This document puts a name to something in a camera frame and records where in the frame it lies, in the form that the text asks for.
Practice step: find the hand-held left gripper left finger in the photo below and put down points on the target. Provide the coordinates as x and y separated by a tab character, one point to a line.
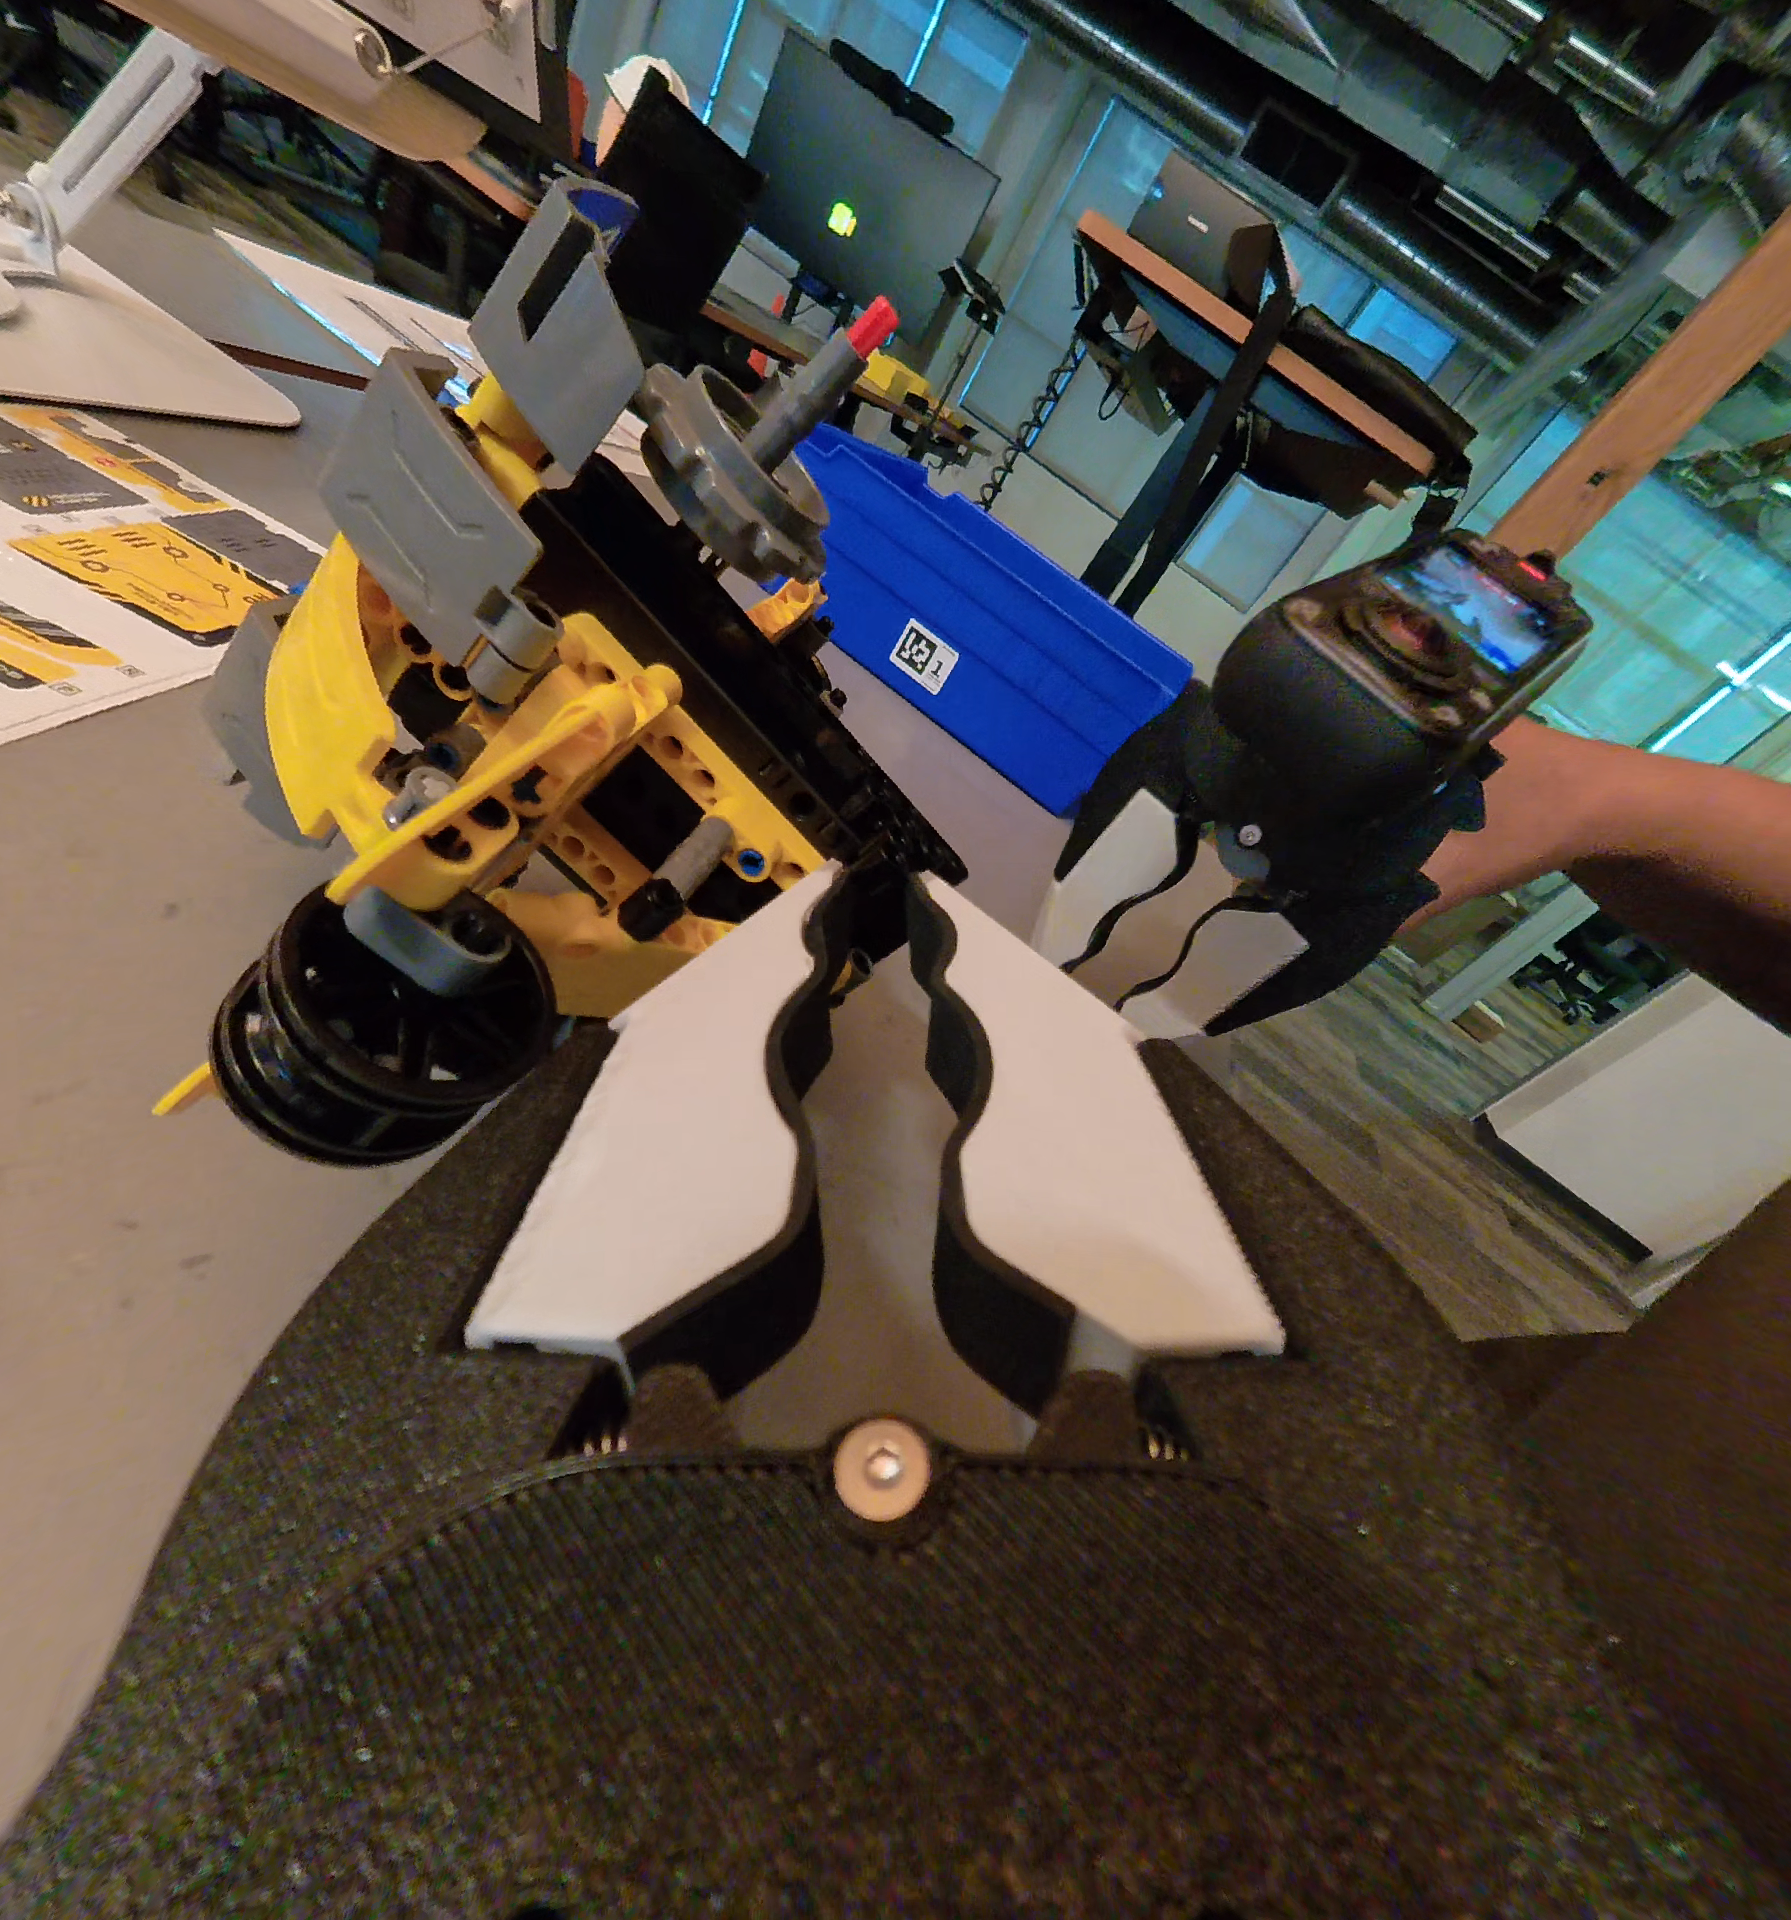
657	1154

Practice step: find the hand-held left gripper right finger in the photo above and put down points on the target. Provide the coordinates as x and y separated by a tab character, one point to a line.
1107	1170

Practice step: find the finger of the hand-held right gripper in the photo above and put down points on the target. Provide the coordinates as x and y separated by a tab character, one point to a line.
1227	960
1129	863

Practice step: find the yellow building-brick toy vehicle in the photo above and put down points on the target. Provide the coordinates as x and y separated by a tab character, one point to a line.
431	511

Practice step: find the person's right forearm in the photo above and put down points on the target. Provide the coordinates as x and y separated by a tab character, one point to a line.
1660	840

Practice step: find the blue plastic bin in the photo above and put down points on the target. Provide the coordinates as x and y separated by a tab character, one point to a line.
987	600

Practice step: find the wooden-top standing desk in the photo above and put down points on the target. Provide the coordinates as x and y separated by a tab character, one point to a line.
1287	360

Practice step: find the white desk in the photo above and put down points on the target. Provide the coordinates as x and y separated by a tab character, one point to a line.
1690	1110

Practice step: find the wooden beam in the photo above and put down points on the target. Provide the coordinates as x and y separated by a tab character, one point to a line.
1676	360

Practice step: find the black laptop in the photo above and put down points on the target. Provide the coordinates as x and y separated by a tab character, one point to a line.
1211	225

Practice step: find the person's brown pants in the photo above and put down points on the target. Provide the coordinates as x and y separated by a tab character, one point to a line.
1706	1500

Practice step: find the large dark monitor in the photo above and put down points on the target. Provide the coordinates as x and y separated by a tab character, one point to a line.
873	180

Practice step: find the yellow and grey sticker sheet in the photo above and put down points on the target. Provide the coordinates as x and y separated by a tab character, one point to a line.
101	585

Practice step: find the white monitor stand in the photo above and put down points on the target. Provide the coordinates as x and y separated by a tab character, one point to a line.
101	345

